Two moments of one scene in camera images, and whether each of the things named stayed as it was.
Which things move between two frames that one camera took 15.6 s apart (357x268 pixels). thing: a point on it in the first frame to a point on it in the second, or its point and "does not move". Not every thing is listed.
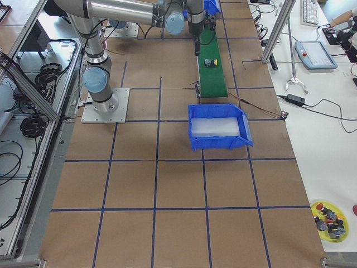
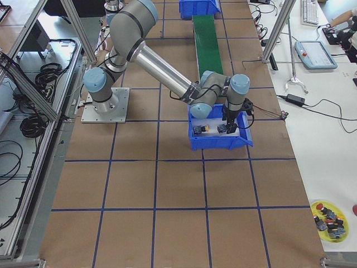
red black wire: x=283 y=114 does not move
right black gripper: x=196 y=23 to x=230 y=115
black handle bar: x=273 y=62 does not move
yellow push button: x=211 y=63 to x=197 y=129
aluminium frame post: x=283 y=17 does not move
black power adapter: x=295 y=99 does not move
